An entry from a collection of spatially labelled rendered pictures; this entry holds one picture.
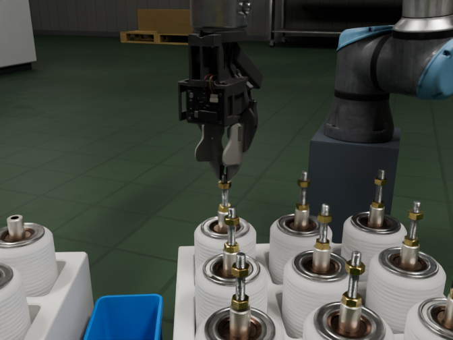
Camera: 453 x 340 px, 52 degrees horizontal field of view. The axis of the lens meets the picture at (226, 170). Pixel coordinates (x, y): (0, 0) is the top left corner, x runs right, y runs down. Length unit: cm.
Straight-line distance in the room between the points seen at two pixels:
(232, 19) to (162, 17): 623
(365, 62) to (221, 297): 58
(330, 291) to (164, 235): 71
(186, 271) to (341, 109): 49
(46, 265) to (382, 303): 48
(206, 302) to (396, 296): 24
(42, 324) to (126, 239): 59
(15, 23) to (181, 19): 284
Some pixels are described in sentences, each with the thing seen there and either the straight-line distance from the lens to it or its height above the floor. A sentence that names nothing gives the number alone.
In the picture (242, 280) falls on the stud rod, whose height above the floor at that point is 32.
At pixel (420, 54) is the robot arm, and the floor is 49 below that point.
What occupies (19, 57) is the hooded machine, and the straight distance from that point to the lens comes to 443.
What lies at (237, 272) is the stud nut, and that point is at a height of 33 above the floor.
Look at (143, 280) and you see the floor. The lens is 107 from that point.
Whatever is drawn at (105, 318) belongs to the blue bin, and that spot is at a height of 8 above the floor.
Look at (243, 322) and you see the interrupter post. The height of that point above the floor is 27.
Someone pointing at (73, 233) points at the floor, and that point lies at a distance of 131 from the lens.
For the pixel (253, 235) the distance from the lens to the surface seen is 71.
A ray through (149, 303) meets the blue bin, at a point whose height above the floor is 10.
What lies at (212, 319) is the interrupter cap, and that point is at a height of 25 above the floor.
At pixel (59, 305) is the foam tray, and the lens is 72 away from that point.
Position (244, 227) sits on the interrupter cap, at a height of 25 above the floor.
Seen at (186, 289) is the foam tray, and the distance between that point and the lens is 71.
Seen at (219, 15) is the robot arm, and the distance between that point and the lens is 59.
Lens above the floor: 58
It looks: 20 degrees down
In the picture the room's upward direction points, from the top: straight up
